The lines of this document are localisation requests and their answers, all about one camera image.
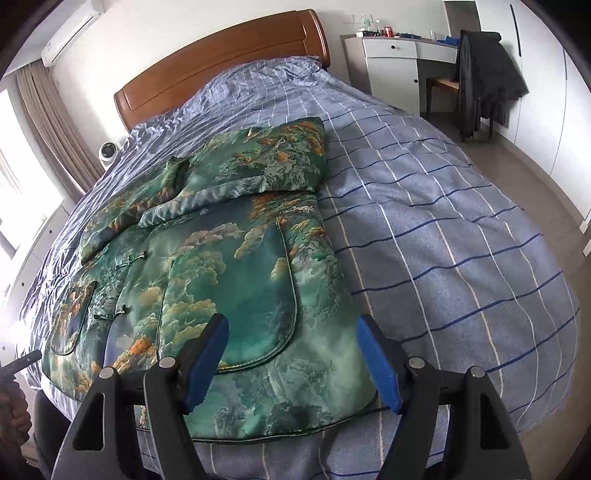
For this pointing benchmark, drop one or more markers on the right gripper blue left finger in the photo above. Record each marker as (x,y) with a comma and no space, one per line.
(101,442)

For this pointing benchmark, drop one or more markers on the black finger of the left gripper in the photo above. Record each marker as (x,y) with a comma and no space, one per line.
(10,370)

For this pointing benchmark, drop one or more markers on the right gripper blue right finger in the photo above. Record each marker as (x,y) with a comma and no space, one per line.
(453,425)

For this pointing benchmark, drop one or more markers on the green landscape print jacket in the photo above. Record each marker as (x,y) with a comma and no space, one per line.
(232,229)

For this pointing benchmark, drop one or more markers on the person's left hand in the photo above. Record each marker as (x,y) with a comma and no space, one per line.
(15,418)

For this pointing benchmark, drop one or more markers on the blue plaid duvet bed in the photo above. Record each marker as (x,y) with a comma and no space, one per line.
(443,260)

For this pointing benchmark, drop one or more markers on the small white desk fan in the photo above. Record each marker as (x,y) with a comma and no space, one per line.
(107,154)

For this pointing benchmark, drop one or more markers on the beige window curtain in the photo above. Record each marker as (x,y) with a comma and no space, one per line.
(65,152)

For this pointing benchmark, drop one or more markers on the brown wooden headboard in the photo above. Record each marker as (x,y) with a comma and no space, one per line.
(174,79)

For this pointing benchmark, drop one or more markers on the white wardrobe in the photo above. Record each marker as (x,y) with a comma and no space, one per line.
(550,124)

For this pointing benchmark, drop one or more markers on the wooden chair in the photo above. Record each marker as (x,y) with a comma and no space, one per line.
(448,97)

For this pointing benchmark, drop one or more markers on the black coat on chair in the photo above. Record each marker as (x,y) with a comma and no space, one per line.
(489,81)

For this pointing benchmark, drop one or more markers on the white desk with drawers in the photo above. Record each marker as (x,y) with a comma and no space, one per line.
(396,70)

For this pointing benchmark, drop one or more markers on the white wall air conditioner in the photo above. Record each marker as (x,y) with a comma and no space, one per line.
(86,14)

